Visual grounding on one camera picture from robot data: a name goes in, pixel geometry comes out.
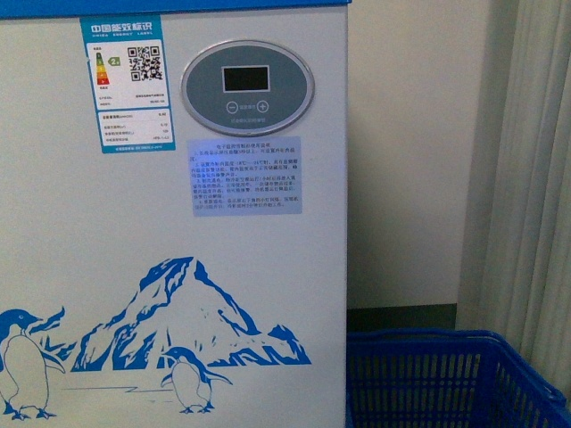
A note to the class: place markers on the grey oval control panel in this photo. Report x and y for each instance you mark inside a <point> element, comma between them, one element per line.
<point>247,88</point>

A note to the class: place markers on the blue energy label sticker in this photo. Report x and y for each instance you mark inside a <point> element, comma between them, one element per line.
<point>126,62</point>

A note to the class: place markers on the white pleated curtain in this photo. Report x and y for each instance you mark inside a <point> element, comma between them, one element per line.
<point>515,265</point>

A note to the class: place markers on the silver instruction sticker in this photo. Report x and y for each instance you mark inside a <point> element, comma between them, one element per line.
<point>246,176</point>

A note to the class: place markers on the blue plastic shopping basket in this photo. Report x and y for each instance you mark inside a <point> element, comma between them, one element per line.
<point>445,378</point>

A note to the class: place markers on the white blue chest freezer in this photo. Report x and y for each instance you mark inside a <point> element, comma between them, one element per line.
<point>120,307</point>

